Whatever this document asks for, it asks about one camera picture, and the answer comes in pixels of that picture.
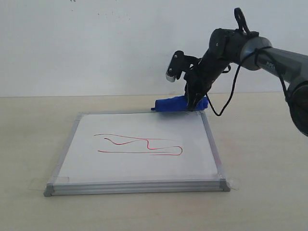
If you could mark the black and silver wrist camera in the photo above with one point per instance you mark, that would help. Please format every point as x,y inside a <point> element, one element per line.
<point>180,63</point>

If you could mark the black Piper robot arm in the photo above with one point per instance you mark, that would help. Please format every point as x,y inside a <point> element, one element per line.
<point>251,52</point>

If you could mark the blue cloth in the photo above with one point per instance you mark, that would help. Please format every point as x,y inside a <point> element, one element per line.
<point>177,104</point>

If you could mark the white board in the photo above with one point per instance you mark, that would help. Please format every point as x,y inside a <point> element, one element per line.
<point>138,152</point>

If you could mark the clear tape front right corner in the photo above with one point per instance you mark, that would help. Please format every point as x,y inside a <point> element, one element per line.
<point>233,183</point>

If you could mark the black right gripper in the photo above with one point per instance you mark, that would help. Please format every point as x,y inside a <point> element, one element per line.
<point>199,81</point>

